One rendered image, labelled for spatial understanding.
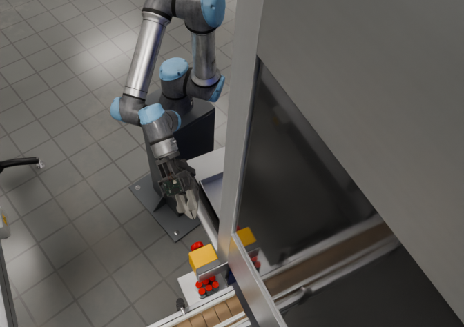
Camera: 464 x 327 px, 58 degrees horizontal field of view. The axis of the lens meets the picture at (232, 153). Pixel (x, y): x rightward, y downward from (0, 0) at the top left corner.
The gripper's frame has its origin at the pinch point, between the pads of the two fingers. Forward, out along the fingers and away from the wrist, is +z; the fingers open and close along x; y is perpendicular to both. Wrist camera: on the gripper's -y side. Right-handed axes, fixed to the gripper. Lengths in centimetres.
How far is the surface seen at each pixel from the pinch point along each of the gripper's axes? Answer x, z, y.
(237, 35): 44, -34, 54
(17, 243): -134, -1, -56
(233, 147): 33, -18, 39
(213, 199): -1.0, 0.8, -20.3
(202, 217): -4.5, 4.8, -14.3
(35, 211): -129, -14, -71
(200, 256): 1.9, 10.5, 9.1
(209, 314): -1.2, 27.3, 10.9
